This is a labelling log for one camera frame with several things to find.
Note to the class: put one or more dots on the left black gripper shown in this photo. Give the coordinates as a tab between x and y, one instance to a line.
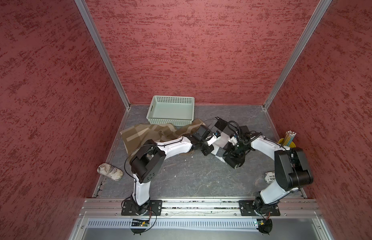
209	149

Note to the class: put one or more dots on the brown beige plaid scarf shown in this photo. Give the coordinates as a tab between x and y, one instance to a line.
137	135

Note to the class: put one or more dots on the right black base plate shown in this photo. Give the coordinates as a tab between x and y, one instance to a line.
249	207

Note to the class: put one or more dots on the black white checkered scarf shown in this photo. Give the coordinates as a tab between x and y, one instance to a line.
221	144

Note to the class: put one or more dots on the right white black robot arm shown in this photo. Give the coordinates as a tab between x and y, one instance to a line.
292	170

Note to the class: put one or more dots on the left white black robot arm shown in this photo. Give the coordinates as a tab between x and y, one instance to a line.
147	160

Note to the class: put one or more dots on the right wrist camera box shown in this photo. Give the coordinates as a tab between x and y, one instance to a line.
244	130

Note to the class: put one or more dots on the rolled beige patterned cloth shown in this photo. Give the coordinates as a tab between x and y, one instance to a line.
110	172

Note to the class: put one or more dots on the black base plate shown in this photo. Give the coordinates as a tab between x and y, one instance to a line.
150	208
249	207

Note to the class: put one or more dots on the light green plastic basket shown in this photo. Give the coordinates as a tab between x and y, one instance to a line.
178	111

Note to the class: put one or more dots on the bundle of coloured pencils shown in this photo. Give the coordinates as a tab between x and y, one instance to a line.
288	139

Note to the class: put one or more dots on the aluminium front rail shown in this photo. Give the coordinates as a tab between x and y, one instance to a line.
196	214

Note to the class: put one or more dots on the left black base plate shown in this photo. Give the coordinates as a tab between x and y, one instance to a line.
150	208

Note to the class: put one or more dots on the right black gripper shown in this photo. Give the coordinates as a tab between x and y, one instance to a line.
231	153

